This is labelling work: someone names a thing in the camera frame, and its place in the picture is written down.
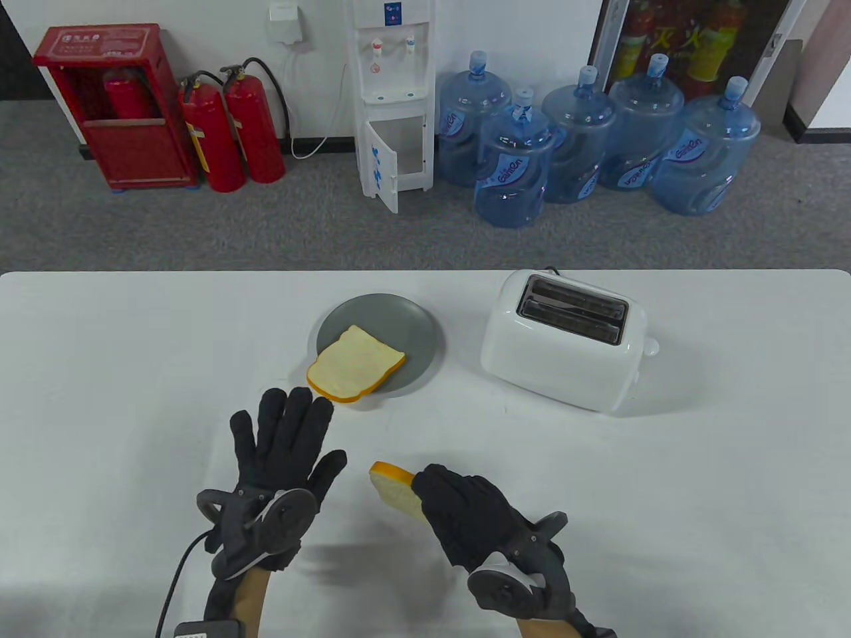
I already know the person's right hand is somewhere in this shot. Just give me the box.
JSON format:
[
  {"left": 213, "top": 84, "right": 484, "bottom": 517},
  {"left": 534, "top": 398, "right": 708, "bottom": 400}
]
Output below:
[{"left": 412, "top": 464, "right": 533, "bottom": 574}]

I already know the person's left hand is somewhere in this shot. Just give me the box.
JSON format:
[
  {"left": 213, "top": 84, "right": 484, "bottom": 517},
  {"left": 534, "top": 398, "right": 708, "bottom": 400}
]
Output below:
[{"left": 229, "top": 387, "right": 348, "bottom": 532}]

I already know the toast bread slice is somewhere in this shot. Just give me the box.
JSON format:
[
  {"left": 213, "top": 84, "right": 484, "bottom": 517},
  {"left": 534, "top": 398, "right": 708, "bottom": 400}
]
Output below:
[
  {"left": 370, "top": 461, "right": 427, "bottom": 523},
  {"left": 306, "top": 325, "right": 406, "bottom": 403}
]

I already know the person's left forearm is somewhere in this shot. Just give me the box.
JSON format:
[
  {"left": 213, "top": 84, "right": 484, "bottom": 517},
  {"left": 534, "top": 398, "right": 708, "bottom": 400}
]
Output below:
[{"left": 229, "top": 568, "right": 272, "bottom": 638}]

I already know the person's right forearm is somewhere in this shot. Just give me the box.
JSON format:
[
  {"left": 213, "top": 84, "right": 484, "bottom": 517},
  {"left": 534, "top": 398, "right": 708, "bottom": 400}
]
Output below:
[{"left": 515, "top": 615, "right": 572, "bottom": 638}]

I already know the grey left wrist tracker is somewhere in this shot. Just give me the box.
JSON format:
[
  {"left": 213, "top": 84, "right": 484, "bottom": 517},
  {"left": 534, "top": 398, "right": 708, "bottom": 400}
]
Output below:
[{"left": 197, "top": 487, "right": 317, "bottom": 580}]

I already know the grey wrist tracker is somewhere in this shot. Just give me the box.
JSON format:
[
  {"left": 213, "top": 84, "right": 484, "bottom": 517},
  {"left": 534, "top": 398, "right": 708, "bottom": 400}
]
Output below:
[
  {"left": 467, "top": 512, "right": 574, "bottom": 620},
  {"left": 197, "top": 487, "right": 317, "bottom": 580}
]

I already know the grey right wrist tracker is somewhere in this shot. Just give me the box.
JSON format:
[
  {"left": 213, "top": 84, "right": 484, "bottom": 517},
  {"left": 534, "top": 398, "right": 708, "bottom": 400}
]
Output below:
[{"left": 467, "top": 512, "right": 574, "bottom": 620}]

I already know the grey round plate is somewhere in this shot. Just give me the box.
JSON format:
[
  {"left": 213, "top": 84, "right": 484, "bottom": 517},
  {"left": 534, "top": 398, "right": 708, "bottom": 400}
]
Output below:
[{"left": 316, "top": 294, "right": 446, "bottom": 398}]

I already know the white two-slot toaster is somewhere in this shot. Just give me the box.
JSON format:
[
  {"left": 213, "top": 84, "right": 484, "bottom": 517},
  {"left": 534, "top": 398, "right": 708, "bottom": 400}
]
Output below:
[{"left": 481, "top": 269, "right": 660, "bottom": 416}]

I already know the red fire extinguisher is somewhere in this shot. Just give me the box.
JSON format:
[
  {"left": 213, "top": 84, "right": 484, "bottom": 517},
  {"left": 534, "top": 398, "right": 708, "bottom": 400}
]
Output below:
[
  {"left": 178, "top": 71, "right": 246, "bottom": 194},
  {"left": 220, "top": 57, "right": 291, "bottom": 185}
]

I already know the red fire extinguisher cabinet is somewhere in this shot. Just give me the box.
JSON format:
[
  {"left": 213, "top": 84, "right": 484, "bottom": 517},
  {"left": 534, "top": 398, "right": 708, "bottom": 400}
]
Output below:
[{"left": 33, "top": 24, "right": 200, "bottom": 193}]

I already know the blue water jug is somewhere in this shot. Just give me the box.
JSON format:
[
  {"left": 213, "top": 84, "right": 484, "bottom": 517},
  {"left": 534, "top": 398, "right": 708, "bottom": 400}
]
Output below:
[
  {"left": 436, "top": 51, "right": 514, "bottom": 187},
  {"left": 650, "top": 76, "right": 761, "bottom": 217},
  {"left": 541, "top": 65, "right": 621, "bottom": 205},
  {"left": 473, "top": 86, "right": 556, "bottom": 229},
  {"left": 598, "top": 53, "right": 686, "bottom": 193}
]

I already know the red extinguisher inside cabinet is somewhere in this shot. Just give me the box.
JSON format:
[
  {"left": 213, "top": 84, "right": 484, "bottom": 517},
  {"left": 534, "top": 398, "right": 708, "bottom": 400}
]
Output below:
[{"left": 102, "top": 66, "right": 162, "bottom": 121}]

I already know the white water dispenser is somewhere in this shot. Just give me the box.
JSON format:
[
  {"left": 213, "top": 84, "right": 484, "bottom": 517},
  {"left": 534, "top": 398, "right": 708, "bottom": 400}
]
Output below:
[{"left": 349, "top": 0, "right": 437, "bottom": 215}]

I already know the black glove cable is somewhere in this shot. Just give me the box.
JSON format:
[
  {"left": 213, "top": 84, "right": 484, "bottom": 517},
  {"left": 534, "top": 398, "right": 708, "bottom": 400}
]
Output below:
[{"left": 156, "top": 530, "right": 220, "bottom": 638}]

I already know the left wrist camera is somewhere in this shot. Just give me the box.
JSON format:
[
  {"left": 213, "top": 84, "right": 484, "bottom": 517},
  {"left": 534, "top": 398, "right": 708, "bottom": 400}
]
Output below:
[{"left": 174, "top": 619, "right": 247, "bottom": 638}]

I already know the white power cable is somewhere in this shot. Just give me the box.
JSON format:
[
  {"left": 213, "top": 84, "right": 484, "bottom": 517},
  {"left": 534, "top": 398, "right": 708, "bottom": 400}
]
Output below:
[{"left": 285, "top": 43, "right": 350, "bottom": 160}]

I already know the white wall box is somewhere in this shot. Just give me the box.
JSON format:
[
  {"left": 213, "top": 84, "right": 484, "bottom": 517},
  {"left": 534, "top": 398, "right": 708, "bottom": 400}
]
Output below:
[{"left": 268, "top": 3, "right": 308, "bottom": 47}]

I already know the glass-door fire hose cabinet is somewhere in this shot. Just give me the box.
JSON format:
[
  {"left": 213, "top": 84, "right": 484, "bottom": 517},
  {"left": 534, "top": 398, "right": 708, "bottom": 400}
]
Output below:
[{"left": 591, "top": 0, "right": 806, "bottom": 128}]

